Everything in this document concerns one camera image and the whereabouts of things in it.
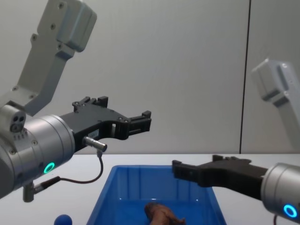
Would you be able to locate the right robot arm with camera bracket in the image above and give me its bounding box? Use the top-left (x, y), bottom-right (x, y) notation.
top-left (250, 58), bottom-right (300, 222)

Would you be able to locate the brown lumpy object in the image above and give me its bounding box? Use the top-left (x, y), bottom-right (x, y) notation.
top-left (143, 202), bottom-right (186, 225)

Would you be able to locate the blue plastic bin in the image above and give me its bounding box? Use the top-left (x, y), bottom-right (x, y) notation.
top-left (86, 165), bottom-right (227, 225)

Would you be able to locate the left robot arm with camera bracket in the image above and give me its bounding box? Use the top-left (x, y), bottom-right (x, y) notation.
top-left (0, 0), bottom-right (98, 199)

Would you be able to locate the thin dark cable with silver plug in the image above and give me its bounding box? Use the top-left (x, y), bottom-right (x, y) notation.
top-left (22, 136), bottom-right (108, 203)

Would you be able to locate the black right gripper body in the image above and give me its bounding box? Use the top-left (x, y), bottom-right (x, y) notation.
top-left (198, 161), bottom-right (270, 200)

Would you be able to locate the small blue ball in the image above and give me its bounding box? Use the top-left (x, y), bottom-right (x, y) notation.
top-left (54, 214), bottom-right (72, 225)

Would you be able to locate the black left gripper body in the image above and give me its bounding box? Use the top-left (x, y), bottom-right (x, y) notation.
top-left (60, 107), bottom-right (130, 155)

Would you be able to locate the robot arm with camera bracket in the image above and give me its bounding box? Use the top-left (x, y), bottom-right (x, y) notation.
top-left (0, 0), bottom-right (98, 199)
top-left (250, 58), bottom-right (300, 222)

